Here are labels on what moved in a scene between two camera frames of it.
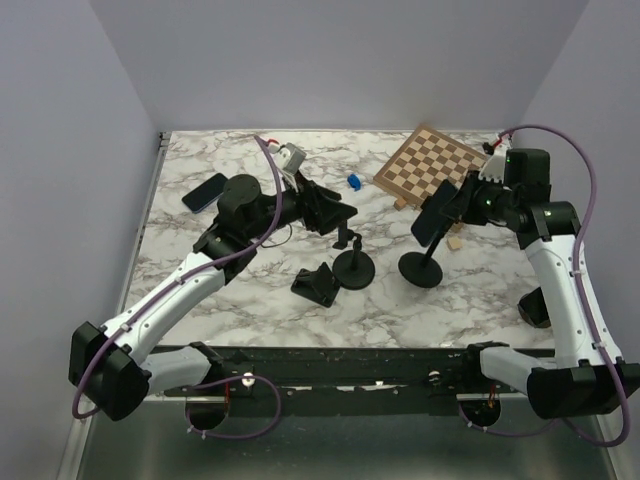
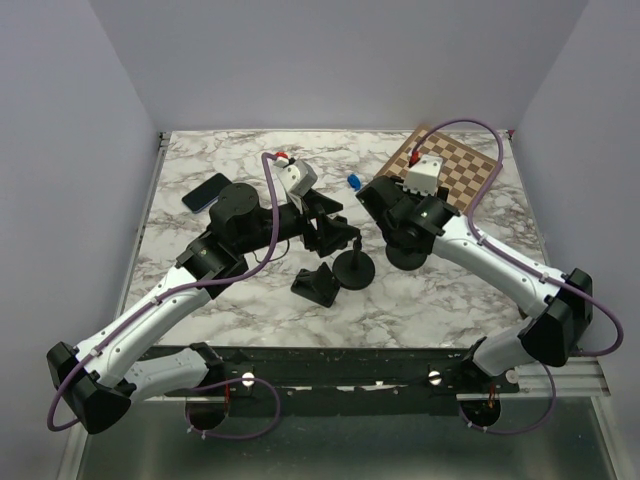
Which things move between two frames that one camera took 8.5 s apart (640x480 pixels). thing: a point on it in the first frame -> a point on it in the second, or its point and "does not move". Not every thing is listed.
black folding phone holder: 320,286 does not move
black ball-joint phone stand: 419,269 -> 403,259
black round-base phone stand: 354,269 does not move
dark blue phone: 205,194 does not move
